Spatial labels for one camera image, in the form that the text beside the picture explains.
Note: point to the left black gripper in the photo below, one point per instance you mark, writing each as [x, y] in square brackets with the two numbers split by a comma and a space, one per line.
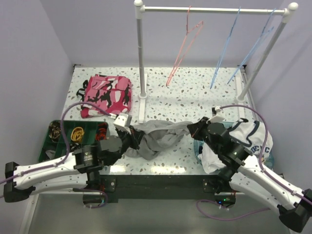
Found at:
[135, 137]

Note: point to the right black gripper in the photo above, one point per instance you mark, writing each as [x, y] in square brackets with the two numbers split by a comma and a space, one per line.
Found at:
[195, 128]

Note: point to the grey tank top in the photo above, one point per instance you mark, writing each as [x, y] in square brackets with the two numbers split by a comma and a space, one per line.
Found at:
[159, 135]

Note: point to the pink wire hanger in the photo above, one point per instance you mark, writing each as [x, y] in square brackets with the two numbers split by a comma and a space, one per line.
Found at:
[184, 48]

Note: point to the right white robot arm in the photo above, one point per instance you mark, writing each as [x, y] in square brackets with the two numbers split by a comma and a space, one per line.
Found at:
[243, 171]

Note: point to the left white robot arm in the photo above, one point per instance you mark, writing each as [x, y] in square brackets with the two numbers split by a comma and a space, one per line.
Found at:
[79, 169]

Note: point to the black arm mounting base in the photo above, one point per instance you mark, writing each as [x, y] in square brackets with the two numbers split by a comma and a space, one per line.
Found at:
[176, 187]

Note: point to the clear blue plastic basket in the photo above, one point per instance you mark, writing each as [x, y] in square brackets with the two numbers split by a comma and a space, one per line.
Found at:
[211, 163]

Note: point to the orange black rolled tie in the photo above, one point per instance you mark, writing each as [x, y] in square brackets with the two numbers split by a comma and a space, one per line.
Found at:
[101, 132]

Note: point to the pink camouflage garment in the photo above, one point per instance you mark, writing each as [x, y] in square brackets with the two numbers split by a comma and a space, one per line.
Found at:
[112, 94]

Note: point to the white navy trimmed shirt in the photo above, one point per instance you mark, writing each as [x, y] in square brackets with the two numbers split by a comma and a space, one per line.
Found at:
[250, 134]

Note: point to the green divided organizer tray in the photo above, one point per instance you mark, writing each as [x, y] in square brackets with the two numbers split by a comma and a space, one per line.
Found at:
[51, 150]

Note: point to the yellow rolled tie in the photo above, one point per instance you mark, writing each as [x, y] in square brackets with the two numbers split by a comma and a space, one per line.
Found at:
[77, 134]

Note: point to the black white rolled tie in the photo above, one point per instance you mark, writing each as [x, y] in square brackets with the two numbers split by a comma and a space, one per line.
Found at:
[74, 146]

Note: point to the gold black rolled tie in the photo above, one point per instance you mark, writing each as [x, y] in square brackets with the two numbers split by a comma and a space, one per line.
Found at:
[54, 131]

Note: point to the white clothes rack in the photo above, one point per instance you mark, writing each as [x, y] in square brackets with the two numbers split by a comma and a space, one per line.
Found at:
[140, 8]

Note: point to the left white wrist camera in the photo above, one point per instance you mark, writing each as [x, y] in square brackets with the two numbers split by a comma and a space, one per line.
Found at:
[122, 121]

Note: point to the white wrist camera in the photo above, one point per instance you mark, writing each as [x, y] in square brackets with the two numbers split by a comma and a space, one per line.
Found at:
[217, 115]
[122, 121]

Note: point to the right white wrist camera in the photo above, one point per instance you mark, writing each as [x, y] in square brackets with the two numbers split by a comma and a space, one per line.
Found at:
[217, 115]

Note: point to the left blue wire hanger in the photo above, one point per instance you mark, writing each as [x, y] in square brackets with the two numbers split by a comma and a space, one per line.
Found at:
[221, 57]

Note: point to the blue wire hanger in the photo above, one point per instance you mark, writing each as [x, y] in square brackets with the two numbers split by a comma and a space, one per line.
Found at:
[221, 57]
[264, 33]

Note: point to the right blue wire hanger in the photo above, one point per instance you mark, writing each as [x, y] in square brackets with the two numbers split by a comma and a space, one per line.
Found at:
[264, 33]

